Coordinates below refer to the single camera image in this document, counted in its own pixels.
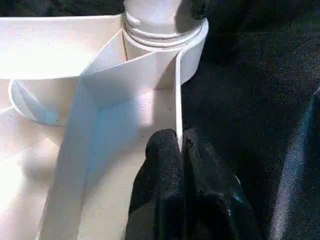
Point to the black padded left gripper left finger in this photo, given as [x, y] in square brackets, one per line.
[160, 185]

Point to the white plastic table leg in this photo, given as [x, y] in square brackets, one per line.
[155, 17]

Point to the black mat cover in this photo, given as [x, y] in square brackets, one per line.
[275, 112]

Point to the white plastic table top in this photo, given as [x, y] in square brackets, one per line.
[37, 50]

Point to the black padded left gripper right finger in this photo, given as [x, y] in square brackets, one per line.
[212, 200]

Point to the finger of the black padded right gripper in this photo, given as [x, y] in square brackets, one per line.
[200, 8]

